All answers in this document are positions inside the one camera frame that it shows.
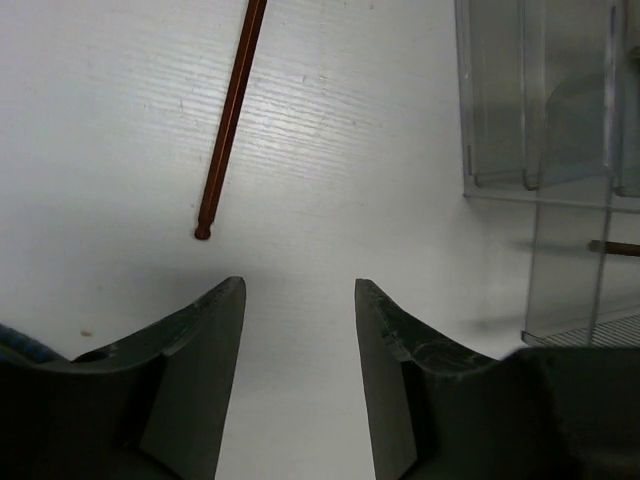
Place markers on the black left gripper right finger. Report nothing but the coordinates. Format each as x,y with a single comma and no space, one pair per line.
439,410

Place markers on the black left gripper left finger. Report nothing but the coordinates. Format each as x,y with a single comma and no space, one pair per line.
151,405

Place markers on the brown hex key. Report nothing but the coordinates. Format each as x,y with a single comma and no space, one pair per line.
229,118
614,248

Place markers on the clear plastic drawer organizer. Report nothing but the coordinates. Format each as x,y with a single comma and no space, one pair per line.
549,104

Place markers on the blue cutters left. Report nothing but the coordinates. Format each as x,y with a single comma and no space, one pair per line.
22,348

